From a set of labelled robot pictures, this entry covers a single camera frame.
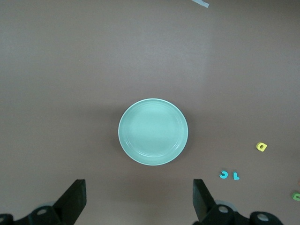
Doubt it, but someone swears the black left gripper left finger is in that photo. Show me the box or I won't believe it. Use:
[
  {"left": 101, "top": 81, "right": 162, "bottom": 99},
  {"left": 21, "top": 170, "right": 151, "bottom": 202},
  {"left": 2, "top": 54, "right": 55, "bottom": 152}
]
[{"left": 30, "top": 179, "right": 87, "bottom": 225}]

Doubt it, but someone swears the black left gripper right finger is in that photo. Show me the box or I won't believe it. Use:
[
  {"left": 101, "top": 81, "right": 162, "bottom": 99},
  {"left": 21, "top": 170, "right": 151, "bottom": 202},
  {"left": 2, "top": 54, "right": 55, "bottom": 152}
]
[{"left": 192, "top": 179, "right": 249, "bottom": 225}]

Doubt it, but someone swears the green plate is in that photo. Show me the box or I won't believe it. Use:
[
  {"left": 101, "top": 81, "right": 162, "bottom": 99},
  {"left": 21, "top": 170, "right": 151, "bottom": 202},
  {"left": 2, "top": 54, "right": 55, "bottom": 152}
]
[{"left": 118, "top": 98, "right": 189, "bottom": 166}]

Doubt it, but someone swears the white tape scrap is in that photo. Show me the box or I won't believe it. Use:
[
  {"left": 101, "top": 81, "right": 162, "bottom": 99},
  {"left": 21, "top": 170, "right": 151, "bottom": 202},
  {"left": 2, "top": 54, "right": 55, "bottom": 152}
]
[{"left": 191, "top": 0, "right": 210, "bottom": 8}]

